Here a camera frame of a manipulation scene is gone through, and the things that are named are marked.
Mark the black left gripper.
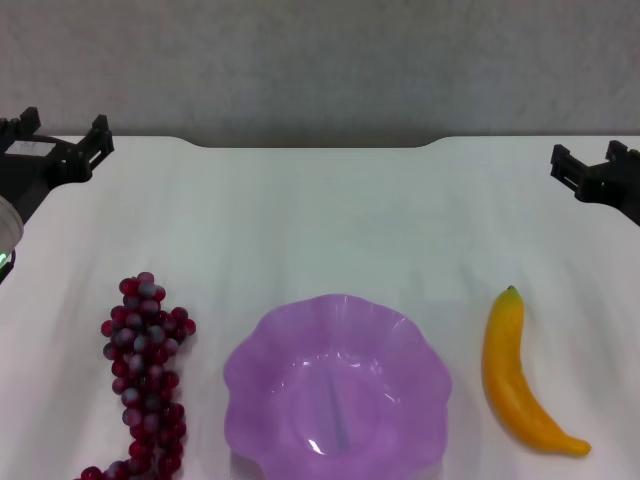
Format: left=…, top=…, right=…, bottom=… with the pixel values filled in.
left=0, top=106, right=115, bottom=227

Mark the purple translucent wavy plate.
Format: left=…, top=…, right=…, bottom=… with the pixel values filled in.
left=222, top=293, right=454, bottom=480

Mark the yellow plastic banana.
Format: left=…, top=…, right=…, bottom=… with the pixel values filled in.
left=481, top=285, right=592, bottom=458

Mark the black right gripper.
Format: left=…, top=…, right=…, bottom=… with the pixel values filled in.
left=549, top=140, right=640, bottom=227

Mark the dark red grape bunch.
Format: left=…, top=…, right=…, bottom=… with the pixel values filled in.
left=79, top=271, right=197, bottom=480

